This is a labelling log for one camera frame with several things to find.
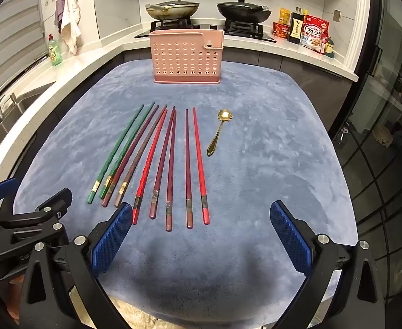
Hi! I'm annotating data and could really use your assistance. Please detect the steel kitchen sink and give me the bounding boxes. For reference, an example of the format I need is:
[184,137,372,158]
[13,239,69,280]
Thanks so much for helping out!
[0,82,56,165]

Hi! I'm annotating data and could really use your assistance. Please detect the green chopstick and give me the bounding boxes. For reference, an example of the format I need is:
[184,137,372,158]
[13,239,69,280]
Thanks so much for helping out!
[99,102,155,199]
[87,106,144,203]

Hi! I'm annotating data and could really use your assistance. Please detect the black pan with lid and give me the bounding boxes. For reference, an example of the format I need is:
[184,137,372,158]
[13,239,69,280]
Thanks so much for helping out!
[216,0,272,24]

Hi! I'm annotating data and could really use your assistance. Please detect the dark soy sauce bottle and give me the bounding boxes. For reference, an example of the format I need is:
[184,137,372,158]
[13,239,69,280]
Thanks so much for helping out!
[287,8,306,44]

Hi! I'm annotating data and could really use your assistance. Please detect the pink perforated utensil holder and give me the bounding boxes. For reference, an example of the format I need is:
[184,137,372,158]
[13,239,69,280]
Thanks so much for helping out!
[149,29,225,86]

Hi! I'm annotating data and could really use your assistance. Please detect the gold flower spoon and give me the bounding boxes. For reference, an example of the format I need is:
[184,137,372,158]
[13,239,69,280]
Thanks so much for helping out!
[206,109,233,156]

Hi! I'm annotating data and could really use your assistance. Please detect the black gas stove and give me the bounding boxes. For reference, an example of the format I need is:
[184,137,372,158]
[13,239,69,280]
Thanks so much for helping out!
[134,19,277,43]

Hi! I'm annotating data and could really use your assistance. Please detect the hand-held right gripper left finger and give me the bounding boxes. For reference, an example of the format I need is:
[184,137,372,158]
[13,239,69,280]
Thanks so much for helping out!
[19,203,133,329]

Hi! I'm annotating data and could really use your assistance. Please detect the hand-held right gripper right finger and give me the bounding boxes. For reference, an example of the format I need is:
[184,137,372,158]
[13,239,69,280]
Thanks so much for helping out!
[270,200,386,329]

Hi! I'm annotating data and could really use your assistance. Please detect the grey window blinds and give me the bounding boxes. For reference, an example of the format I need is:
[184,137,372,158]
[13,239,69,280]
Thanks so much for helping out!
[0,0,47,86]

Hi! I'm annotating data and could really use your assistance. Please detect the maroon chopstick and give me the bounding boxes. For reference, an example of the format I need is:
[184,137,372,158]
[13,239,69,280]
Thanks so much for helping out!
[186,109,194,229]
[149,106,176,220]
[165,110,177,232]
[101,105,159,208]

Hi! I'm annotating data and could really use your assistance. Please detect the red cereal bag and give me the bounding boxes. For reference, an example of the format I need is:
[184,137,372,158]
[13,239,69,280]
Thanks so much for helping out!
[300,14,330,49]

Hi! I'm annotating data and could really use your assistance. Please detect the purple hanging cloth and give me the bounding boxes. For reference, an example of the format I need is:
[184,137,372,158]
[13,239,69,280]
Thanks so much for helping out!
[55,0,68,35]

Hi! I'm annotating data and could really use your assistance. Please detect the green dish soap bottle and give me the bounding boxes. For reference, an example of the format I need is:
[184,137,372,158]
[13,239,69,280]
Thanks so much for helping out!
[47,34,63,67]

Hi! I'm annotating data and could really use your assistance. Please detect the white hanging towel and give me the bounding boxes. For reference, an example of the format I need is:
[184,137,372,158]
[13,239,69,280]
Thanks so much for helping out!
[60,0,82,55]

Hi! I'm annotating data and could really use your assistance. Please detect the brown chopstick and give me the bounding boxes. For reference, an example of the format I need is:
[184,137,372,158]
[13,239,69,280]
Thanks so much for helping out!
[114,104,168,208]

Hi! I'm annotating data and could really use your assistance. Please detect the red chopstick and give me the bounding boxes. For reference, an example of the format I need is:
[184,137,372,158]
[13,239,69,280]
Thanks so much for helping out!
[192,107,210,226]
[132,108,168,225]

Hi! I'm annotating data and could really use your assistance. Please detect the blue plush mat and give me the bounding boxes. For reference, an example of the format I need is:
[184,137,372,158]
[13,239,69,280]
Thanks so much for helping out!
[13,60,359,329]

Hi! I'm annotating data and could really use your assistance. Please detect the dark glass door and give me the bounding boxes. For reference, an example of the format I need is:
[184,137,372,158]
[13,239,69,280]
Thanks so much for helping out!
[327,0,402,316]

